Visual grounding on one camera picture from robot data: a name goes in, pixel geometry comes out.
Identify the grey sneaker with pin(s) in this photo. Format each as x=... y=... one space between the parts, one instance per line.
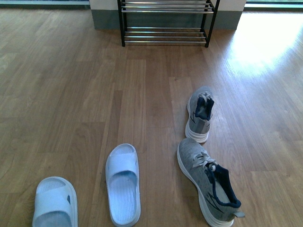
x=199 y=108
x=217 y=200

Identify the black metal shoe rack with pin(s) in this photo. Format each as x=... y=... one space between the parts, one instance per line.
x=167 y=22

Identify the light blue slipper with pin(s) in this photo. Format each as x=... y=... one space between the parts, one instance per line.
x=123 y=185
x=55 y=204

